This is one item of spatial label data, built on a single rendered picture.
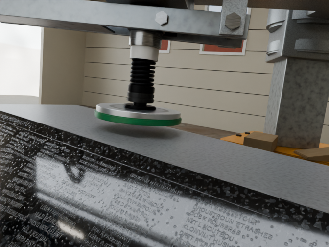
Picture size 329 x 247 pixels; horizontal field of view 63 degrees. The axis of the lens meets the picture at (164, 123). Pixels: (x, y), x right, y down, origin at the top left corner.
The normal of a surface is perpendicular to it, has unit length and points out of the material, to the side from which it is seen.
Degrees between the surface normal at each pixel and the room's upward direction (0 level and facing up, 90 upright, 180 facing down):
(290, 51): 90
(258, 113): 90
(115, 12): 90
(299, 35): 90
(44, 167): 45
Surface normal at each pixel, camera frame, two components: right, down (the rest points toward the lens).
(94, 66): -0.51, 0.07
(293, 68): -0.12, 0.13
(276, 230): -0.35, -0.66
